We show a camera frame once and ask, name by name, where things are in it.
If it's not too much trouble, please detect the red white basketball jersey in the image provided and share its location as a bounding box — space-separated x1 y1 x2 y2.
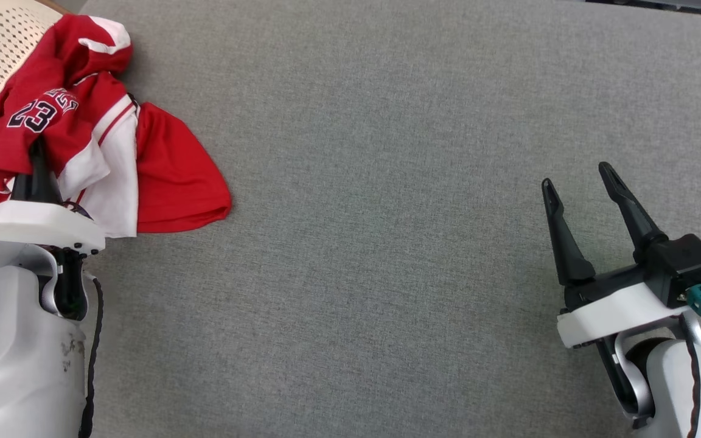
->
0 72 232 239

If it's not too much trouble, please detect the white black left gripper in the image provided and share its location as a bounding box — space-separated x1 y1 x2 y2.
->
0 138 106 254

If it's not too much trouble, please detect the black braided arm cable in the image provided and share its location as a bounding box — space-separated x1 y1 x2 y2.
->
684 338 701 438
78 274 105 438

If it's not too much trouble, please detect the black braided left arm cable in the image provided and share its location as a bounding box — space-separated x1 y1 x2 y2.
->
78 274 105 438

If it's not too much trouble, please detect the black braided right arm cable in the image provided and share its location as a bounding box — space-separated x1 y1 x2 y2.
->
684 338 701 438

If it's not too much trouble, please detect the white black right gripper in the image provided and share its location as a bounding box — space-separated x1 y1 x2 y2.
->
541 161 690 349

